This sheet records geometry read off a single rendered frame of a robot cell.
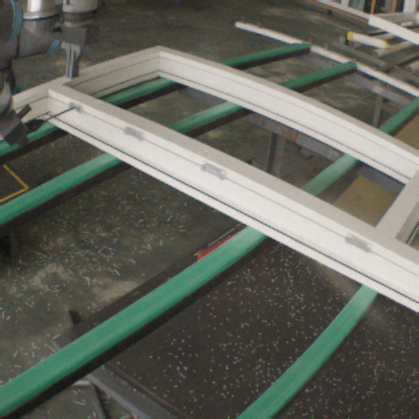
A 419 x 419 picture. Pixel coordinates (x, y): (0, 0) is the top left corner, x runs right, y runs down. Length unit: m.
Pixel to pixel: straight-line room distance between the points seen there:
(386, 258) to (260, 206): 0.26
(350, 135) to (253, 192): 0.42
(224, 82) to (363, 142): 0.41
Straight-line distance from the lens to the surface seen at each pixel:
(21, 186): 2.08
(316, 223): 0.93
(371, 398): 1.10
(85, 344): 0.73
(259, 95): 1.41
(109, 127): 1.15
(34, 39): 1.86
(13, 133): 0.98
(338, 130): 1.32
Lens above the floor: 1.41
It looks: 32 degrees down
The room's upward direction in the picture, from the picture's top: 8 degrees clockwise
